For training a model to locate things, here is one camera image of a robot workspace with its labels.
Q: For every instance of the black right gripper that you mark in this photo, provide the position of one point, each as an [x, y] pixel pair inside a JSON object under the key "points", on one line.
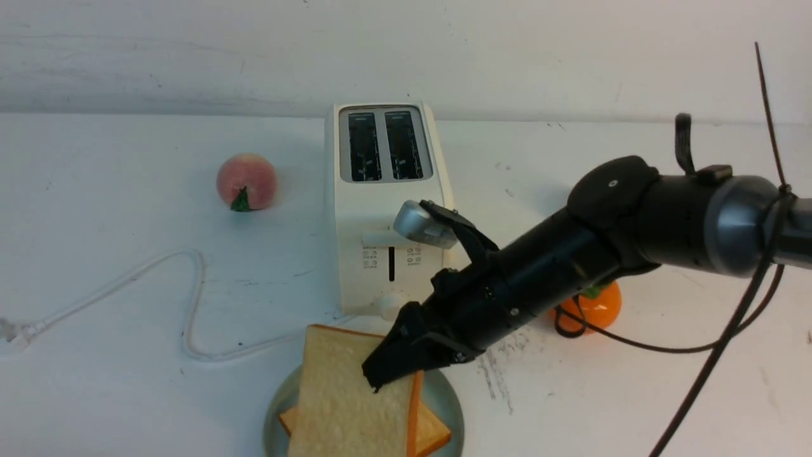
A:
{"points": [[470, 310]]}

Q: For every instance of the toast slice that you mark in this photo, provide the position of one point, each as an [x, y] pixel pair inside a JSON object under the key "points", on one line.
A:
{"points": [[431, 428], [338, 413]]}

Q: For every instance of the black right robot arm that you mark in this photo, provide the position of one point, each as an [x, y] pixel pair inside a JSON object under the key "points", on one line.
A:
{"points": [[622, 219]]}

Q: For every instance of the light green plate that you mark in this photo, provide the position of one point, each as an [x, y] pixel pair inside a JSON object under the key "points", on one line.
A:
{"points": [[444, 400]]}

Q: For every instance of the orange persimmon with leaf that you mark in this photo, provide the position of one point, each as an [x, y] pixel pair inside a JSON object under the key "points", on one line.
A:
{"points": [[598, 306]]}

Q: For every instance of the white toaster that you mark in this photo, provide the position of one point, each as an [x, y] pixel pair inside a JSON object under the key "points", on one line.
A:
{"points": [[380, 155]]}

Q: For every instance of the pink peach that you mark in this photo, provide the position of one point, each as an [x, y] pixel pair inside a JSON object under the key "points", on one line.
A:
{"points": [[247, 182]]}

